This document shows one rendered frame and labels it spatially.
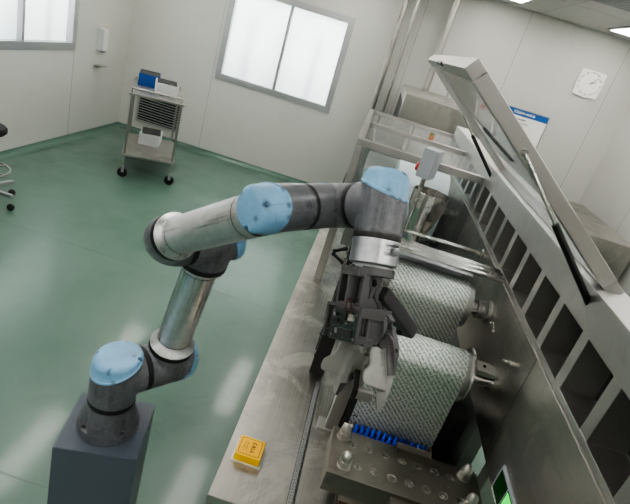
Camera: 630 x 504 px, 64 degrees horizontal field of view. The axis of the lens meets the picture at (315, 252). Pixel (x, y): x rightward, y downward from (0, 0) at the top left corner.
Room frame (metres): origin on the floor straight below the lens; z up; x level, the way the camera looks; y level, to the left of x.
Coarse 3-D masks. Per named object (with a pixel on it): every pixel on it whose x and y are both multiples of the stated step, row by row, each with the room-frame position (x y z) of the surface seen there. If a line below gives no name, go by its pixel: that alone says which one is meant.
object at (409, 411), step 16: (400, 384) 1.11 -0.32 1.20; (400, 400) 1.11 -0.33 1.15; (416, 400) 1.11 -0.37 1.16; (432, 400) 1.11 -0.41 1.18; (448, 400) 1.11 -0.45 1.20; (352, 416) 1.11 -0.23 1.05; (368, 416) 1.11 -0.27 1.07; (384, 416) 1.11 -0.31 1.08; (400, 416) 1.11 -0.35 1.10; (416, 416) 1.11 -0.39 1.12; (432, 416) 1.11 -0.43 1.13; (384, 432) 1.11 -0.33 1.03; (400, 432) 1.11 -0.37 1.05; (416, 432) 1.11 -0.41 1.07; (432, 432) 1.11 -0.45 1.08
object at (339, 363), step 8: (344, 344) 0.68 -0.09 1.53; (352, 344) 0.69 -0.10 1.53; (336, 352) 0.67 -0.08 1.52; (344, 352) 0.68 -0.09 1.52; (352, 352) 0.68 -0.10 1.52; (328, 360) 0.66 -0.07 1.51; (336, 360) 0.67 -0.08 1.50; (344, 360) 0.68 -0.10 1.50; (352, 360) 0.69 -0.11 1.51; (328, 368) 0.66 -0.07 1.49; (336, 368) 0.68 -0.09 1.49; (344, 368) 0.68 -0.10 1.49; (336, 376) 0.68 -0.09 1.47; (344, 376) 0.68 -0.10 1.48; (336, 384) 0.67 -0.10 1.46; (344, 384) 0.67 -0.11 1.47; (336, 392) 0.66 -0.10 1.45
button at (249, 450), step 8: (240, 440) 1.04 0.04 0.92; (248, 440) 1.04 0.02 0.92; (256, 440) 1.05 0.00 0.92; (240, 448) 1.01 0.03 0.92; (248, 448) 1.02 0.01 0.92; (256, 448) 1.03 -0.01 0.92; (240, 456) 0.99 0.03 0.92; (248, 456) 0.99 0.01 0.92; (256, 456) 1.00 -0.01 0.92; (256, 464) 0.99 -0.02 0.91
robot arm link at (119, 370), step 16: (96, 352) 0.98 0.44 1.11; (112, 352) 0.98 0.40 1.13; (128, 352) 0.99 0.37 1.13; (144, 352) 1.03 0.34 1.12; (96, 368) 0.93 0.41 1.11; (112, 368) 0.93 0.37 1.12; (128, 368) 0.95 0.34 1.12; (144, 368) 0.99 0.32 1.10; (96, 384) 0.93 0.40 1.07; (112, 384) 0.92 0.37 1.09; (128, 384) 0.95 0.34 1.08; (144, 384) 0.98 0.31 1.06; (96, 400) 0.92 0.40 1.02; (112, 400) 0.93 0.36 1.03; (128, 400) 0.95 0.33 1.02
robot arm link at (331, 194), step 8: (312, 184) 0.77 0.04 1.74; (320, 184) 0.79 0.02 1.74; (328, 184) 0.80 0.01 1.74; (336, 184) 0.81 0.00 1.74; (344, 184) 0.80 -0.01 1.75; (352, 184) 0.79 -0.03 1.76; (320, 192) 0.76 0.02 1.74; (328, 192) 0.77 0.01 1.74; (336, 192) 0.79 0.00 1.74; (344, 192) 0.78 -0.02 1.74; (320, 200) 0.75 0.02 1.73; (328, 200) 0.76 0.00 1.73; (336, 200) 0.77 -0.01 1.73; (344, 200) 0.76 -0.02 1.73; (328, 208) 0.76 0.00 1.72; (336, 208) 0.77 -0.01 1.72; (320, 216) 0.74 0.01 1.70; (328, 216) 0.76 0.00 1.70; (336, 216) 0.77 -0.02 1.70; (344, 216) 0.76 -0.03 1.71; (320, 224) 0.75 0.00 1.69; (328, 224) 0.77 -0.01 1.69; (336, 224) 0.78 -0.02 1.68; (344, 224) 0.77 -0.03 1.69
